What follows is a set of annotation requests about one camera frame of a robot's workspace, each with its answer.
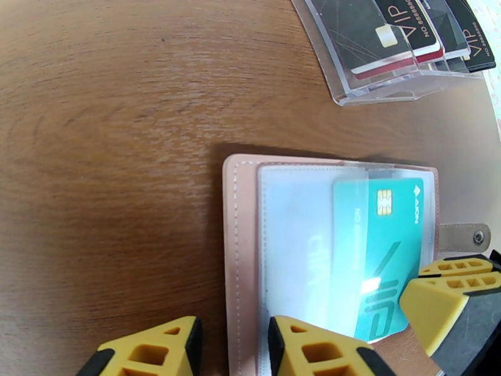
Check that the black card with gold chip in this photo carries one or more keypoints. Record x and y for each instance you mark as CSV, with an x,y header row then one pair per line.
x,y
352,26

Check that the teal VIP card with chip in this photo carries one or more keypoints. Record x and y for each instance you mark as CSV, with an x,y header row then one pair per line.
x,y
391,238

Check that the pink card holder wallet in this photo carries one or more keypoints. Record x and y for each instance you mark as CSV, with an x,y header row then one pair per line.
x,y
242,269

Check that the black and red VIP card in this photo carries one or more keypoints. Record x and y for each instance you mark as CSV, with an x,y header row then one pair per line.
x,y
407,22

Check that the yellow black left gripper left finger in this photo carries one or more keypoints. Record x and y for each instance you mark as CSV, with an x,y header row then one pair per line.
x,y
178,347

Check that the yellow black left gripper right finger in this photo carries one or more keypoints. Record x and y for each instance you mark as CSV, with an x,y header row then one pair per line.
x,y
289,347

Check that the dark card with white edge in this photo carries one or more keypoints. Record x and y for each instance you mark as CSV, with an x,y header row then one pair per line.
x,y
446,22

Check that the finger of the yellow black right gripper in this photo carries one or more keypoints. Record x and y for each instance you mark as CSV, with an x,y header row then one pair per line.
x,y
430,308
428,270

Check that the clear acrylic tiered card stand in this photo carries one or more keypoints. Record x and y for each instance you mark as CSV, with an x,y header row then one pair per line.
x,y
375,95

